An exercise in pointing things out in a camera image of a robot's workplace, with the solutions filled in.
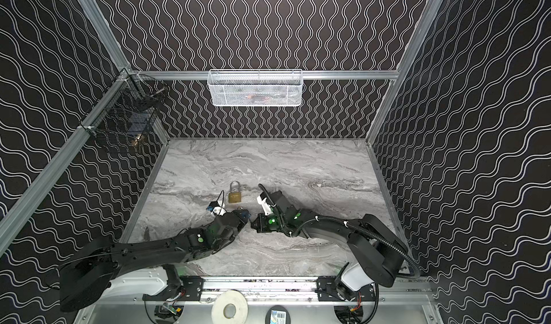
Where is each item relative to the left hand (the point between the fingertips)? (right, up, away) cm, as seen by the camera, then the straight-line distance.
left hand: (256, 216), depth 80 cm
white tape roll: (-7, -25, -8) cm, 27 cm away
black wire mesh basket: (-59, +44, +17) cm, 76 cm away
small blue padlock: (-4, 0, +2) cm, 5 cm away
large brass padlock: (-11, +5, +18) cm, 21 cm away
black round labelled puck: (+8, -29, -11) cm, 32 cm away
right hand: (-2, -4, +2) cm, 5 cm away
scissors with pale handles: (-44, -10, +6) cm, 46 cm away
